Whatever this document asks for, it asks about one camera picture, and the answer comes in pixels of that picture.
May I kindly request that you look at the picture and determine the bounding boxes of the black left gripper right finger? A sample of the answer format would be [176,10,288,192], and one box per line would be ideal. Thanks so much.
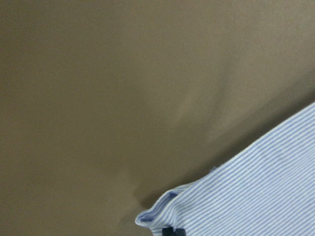
[175,229,186,236]

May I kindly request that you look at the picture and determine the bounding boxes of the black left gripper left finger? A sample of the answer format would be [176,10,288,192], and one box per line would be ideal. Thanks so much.
[162,228,174,236]

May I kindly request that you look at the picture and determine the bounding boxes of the light blue striped shirt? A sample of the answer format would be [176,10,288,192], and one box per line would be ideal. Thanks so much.
[135,104,315,236]

